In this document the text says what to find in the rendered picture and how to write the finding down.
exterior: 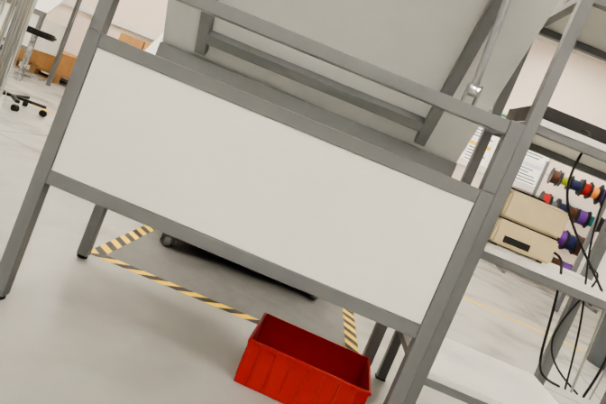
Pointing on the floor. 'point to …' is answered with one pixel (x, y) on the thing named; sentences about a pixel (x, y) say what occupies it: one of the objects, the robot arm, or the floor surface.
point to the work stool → (29, 72)
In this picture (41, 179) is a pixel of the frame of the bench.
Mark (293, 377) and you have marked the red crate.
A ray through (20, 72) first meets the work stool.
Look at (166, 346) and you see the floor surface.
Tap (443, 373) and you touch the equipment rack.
